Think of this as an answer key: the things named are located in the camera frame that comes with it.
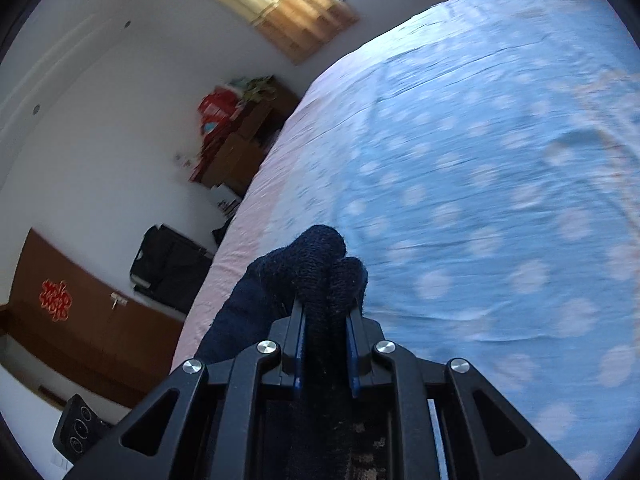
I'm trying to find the brown wooden dresser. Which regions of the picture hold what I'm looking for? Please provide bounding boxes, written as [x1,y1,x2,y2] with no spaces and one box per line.
[190,75,301,196]

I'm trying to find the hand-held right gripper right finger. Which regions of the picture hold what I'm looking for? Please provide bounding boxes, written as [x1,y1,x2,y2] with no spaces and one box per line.
[345,305,583,480]

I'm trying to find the red paper decoration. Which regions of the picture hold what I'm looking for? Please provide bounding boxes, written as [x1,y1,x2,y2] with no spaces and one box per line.
[39,280,73,320]

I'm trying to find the navy striped knit sweater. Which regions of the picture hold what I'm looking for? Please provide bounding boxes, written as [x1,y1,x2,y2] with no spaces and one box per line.
[195,224,368,480]

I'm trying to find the brown wooden door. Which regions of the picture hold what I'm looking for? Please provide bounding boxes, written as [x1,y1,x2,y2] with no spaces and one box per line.
[0,227,187,408]

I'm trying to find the wide orange curtain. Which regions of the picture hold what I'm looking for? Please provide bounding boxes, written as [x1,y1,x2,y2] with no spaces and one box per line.
[165,0,360,65]

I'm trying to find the blue dotted bed sheet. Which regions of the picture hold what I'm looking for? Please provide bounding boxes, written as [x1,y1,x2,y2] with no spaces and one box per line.
[170,0,640,480]

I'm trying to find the red bags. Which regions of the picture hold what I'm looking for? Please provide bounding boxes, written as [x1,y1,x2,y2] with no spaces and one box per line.
[192,85,246,183]

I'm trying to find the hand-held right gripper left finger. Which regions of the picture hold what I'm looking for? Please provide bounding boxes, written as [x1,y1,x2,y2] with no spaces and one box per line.
[62,300,307,480]

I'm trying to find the black bag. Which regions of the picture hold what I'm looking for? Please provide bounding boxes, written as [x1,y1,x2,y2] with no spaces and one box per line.
[130,224,217,315]

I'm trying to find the green item on dresser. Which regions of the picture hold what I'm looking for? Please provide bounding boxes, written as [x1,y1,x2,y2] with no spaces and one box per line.
[230,76,275,103]

